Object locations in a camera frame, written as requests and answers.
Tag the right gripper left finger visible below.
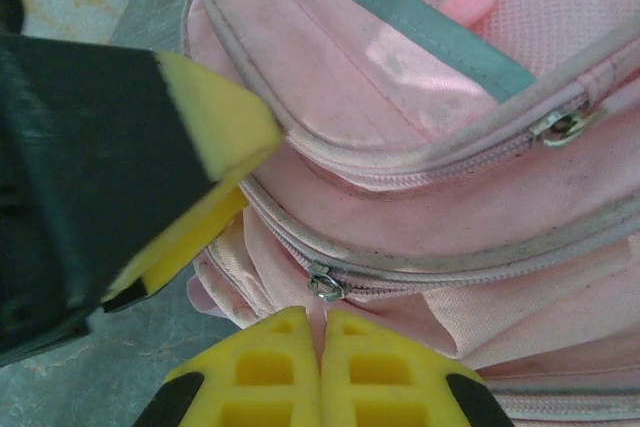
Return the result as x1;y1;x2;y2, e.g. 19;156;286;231
133;305;321;427

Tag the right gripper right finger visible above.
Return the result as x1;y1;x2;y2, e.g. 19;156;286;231
319;307;517;427

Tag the pink backpack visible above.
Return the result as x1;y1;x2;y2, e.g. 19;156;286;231
179;0;640;427

